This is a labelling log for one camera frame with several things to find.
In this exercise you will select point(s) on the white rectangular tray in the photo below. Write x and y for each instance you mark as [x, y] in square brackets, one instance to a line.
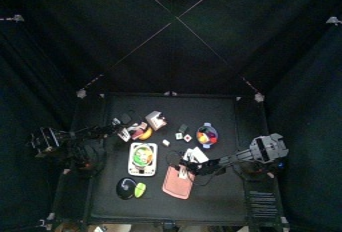
[132, 171]

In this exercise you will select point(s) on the black round disc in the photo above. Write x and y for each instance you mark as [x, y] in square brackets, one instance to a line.
[121, 192]

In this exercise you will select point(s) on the grey frame corner bracket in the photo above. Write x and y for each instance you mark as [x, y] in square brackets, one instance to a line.
[169, 93]
[332, 20]
[17, 18]
[80, 93]
[259, 97]

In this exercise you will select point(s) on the red toy fruit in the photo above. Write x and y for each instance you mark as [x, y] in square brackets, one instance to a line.
[212, 139]

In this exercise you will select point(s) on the lime green toy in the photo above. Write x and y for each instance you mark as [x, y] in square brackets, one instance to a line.
[140, 190]

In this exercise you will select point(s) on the white label sticker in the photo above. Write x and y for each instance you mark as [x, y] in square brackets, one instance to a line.
[263, 205]

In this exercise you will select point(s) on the yellow toy fruit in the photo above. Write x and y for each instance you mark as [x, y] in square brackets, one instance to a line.
[201, 138]

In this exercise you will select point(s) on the pink rectangular plate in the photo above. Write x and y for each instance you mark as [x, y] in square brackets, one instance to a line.
[176, 186]

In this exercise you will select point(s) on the white sushi with green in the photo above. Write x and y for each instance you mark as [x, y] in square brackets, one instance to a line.
[179, 136]

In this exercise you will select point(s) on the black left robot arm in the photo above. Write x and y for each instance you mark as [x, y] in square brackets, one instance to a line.
[57, 138]

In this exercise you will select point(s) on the white sushi with red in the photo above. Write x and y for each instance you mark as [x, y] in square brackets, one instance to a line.
[187, 138]

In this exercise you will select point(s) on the white toy box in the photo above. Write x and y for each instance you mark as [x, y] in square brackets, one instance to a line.
[154, 119]

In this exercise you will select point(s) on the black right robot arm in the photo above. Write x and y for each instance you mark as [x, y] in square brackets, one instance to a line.
[261, 149]

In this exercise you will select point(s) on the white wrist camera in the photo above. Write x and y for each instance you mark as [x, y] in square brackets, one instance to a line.
[124, 135]
[195, 155]

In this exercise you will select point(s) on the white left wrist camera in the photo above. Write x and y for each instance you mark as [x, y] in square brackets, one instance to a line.
[124, 135]

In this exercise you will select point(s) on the green bowl with food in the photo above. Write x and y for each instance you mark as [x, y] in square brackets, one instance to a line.
[142, 156]

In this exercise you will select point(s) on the dark seaweed sushi piece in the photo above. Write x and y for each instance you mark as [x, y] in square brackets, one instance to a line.
[183, 128]

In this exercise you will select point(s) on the white egg sushi piece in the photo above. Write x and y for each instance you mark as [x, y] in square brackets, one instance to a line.
[165, 142]

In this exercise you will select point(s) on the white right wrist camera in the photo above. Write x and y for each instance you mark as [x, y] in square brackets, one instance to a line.
[195, 155]

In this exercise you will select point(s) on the yellow toy banana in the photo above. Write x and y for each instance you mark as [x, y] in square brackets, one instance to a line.
[146, 135]

